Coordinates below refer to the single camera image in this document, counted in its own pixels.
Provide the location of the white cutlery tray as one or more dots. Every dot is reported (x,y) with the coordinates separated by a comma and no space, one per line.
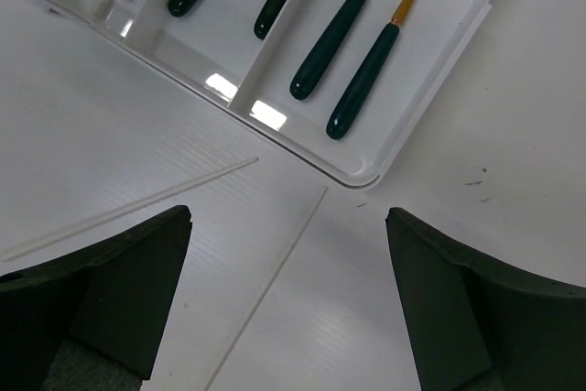
(213,52)

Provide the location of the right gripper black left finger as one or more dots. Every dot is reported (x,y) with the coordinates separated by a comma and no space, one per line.
(94,319)

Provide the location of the gold spoon green handle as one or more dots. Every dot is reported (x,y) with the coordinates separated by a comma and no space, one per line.
(363,81)
(321,55)

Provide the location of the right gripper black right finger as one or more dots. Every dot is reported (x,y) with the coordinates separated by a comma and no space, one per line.
(475,322)

